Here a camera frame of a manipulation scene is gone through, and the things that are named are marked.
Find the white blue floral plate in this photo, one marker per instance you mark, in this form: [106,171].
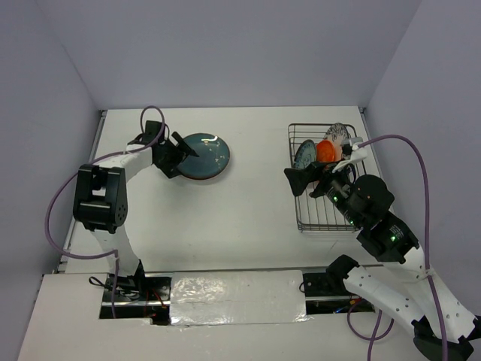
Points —
[336,134]

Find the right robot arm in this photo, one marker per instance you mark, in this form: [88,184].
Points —
[441,327]

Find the silver foil cover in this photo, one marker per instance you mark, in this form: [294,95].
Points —
[238,298]

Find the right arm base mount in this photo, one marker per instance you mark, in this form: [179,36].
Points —
[316,287]

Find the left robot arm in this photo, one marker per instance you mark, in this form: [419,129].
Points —
[101,201]

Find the dark teal blossom plate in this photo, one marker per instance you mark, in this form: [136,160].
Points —
[214,155]

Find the small blue patterned plate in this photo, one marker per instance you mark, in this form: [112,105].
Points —
[305,154]

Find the red plate with teal flower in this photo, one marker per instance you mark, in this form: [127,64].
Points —
[200,178]

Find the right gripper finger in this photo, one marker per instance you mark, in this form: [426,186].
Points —
[299,185]
[314,169]

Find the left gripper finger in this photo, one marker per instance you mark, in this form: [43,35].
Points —
[182,146]
[172,165]

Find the wire dish rack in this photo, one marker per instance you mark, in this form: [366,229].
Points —
[315,215]

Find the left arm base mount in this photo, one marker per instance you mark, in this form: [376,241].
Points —
[152,302]

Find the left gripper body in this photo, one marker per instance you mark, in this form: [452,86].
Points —
[170,154]

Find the orange plate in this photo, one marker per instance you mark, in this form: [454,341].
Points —
[325,151]

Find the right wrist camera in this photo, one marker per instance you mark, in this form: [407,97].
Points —
[354,152]

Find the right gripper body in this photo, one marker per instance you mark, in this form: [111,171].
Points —
[334,185]

